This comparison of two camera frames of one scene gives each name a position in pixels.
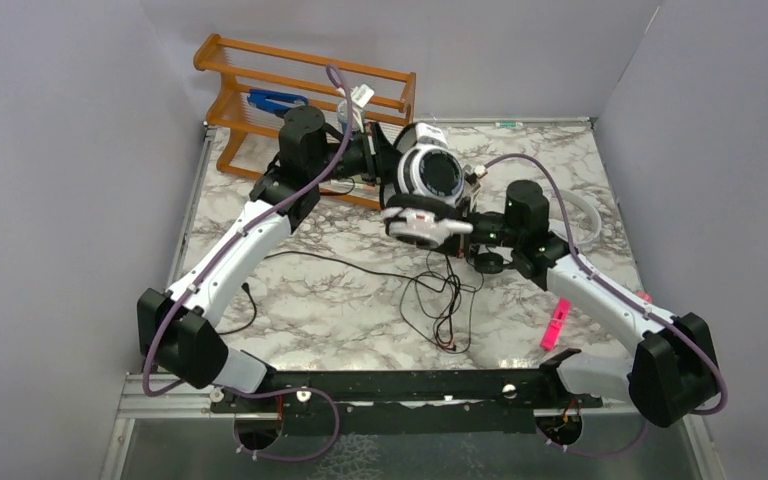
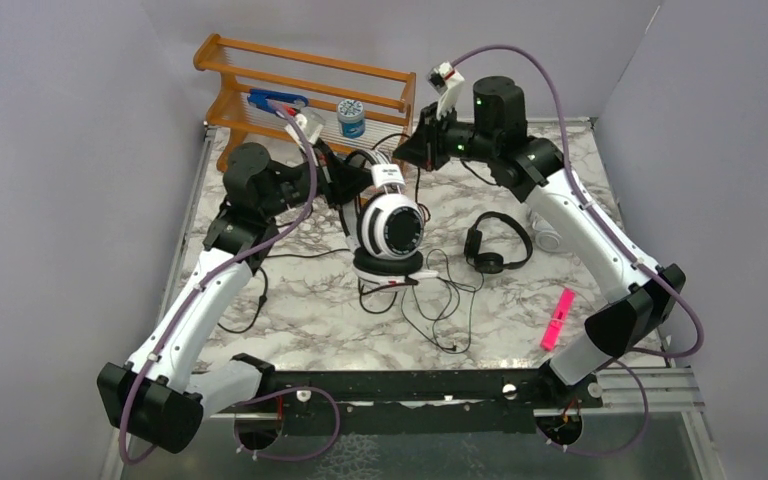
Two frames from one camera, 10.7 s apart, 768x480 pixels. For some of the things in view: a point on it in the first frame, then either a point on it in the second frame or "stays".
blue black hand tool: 258,98 stays
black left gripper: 380,157 → 338,179
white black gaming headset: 420,206 → 383,234
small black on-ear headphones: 488,263 stays
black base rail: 481,400 stays
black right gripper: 468,241 → 423,147
